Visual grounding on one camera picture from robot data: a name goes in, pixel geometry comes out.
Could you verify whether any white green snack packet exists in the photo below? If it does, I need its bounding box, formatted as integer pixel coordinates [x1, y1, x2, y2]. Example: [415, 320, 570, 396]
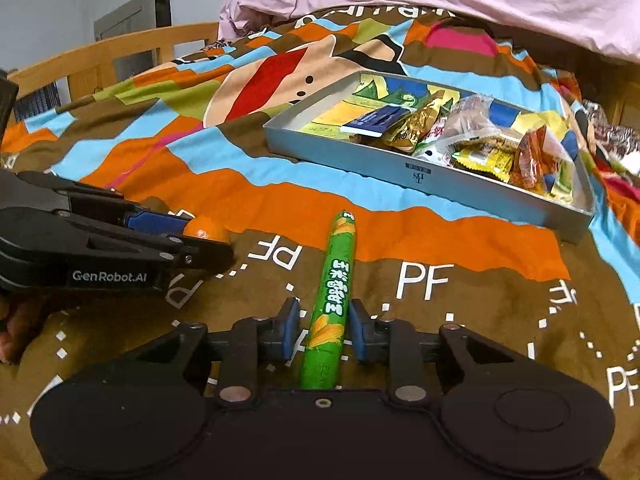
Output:
[411, 118, 465, 166]

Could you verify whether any gold snack packet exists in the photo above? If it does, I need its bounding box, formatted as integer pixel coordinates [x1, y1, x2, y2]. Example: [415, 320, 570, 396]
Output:
[382, 90, 445, 154]

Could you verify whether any orange tangerine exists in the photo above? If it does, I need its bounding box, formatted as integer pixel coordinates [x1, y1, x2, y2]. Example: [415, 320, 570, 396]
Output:
[182, 216, 230, 245]

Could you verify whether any floral quilt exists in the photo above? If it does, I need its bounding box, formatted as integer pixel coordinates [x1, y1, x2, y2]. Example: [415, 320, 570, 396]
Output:
[578, 100, 639, 202]

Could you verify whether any colourful cartoon blanket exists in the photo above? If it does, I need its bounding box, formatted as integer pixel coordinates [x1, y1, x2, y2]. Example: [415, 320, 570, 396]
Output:
[1, 6, 639, 479]

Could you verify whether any clear puffed rice packet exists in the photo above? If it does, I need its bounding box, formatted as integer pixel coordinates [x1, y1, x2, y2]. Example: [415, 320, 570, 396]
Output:
[438, 94, 501, 145]

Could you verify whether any yellow snack packet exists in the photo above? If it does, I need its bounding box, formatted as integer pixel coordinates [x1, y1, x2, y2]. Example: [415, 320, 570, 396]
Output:
[451, 144, 514, 182]

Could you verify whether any blue snack packet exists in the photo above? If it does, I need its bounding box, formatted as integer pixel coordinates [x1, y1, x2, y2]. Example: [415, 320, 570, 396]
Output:
[340, 104, 413, 138]

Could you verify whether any green corn sausage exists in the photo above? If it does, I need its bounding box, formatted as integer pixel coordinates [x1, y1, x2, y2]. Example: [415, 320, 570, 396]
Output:
[299, 210, 356, 390]

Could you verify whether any grey door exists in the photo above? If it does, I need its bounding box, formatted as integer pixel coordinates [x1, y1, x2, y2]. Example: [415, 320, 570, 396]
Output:
[93, 0, 171, 82]

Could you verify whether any wooden bed rail left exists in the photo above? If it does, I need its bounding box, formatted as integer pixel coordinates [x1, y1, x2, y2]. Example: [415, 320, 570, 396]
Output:
[9, 22, 218, 100]

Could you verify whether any person's left hand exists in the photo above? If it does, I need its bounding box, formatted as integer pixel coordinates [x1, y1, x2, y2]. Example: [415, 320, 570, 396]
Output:
[1, 292, 67, 365]

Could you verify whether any orange red snack packet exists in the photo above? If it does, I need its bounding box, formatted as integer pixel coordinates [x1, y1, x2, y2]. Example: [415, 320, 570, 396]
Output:
[509, 125, 575, 203]

